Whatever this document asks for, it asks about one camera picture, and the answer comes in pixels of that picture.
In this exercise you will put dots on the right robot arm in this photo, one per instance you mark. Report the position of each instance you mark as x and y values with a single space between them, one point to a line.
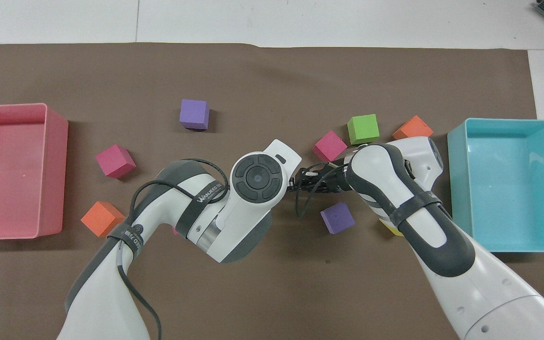
446 245

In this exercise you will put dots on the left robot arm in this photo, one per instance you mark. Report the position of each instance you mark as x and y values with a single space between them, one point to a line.
248 222

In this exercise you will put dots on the magenta foam block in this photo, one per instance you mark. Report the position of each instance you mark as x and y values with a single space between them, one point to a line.
329 145
115 161

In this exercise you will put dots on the purple foam block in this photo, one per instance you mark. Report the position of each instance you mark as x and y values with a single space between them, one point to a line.
193 113
337 218

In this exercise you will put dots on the green foam block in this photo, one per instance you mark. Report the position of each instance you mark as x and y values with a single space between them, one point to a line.
363 128

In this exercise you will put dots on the yellow foam block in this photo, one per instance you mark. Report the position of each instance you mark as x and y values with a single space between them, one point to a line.
392 230

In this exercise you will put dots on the orange foam block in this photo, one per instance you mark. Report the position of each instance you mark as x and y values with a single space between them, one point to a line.
412 127
101 218

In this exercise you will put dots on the cyan plastic bin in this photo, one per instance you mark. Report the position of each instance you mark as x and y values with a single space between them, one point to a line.
513 189

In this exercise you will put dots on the pink plastic bin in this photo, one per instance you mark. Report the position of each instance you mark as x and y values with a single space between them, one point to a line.
12 174

